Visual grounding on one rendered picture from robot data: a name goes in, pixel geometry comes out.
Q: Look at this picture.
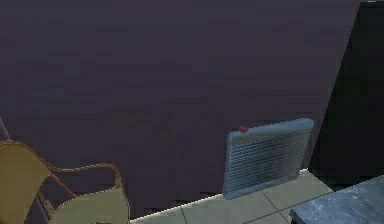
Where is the grey ribbed radiator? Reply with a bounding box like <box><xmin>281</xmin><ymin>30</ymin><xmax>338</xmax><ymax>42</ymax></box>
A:
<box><xmin>222</xmin><ymin>117</ymin><xmax>315</xmax><ymax>200</ymax></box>

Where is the tall black cabinet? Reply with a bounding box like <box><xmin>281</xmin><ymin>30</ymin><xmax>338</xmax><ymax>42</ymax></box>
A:
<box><xmin>308</xmin><ymin>0</ymin><xmax>384</xmax><ymax>192</ymax></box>

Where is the grey marble counter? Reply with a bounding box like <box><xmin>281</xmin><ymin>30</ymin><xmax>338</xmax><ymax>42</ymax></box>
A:
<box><xmin>288</xmin><ymin>175</ymin><xmax>384</xmax><ymax>224</ymax></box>

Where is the brown wooden armchair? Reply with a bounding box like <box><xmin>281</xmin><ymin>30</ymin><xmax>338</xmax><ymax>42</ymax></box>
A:
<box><xmin>0</xmin><ymin>140</ymin><xmax>131</xmax><ymax>224</ymax></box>

